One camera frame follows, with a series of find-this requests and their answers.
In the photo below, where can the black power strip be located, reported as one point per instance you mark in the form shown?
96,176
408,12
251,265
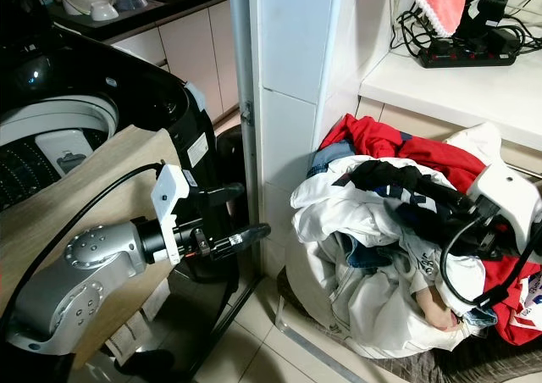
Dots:
466,58

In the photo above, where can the grey metal door frame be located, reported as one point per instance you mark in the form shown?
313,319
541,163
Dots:
241,61

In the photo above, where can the small white bowl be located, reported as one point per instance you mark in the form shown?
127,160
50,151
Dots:
104,12

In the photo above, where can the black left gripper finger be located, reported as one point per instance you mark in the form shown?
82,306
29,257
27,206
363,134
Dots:
220,194
241,237

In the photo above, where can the white sweatshirt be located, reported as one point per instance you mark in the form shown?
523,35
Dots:
330,209

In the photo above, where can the black plug adapter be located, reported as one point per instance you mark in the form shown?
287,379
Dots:
487,14

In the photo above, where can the black top-load washing machine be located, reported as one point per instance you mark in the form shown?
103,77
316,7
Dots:
85,82

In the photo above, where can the cream white garment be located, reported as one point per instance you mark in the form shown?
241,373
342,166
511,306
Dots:
478,146

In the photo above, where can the cream base cabinet row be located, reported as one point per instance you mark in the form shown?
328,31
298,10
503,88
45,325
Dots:
190,57

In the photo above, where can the black wrapped right gripper finger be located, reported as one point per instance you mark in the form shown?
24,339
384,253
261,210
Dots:
381,175
428,207

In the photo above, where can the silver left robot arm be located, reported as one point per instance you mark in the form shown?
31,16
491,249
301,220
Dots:
80,290

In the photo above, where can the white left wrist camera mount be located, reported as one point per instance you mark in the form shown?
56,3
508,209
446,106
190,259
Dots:
169,198

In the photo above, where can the pale pink garment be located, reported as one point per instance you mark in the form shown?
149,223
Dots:
447,308

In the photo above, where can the pink towel white trim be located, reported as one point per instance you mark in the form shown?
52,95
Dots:
436,0

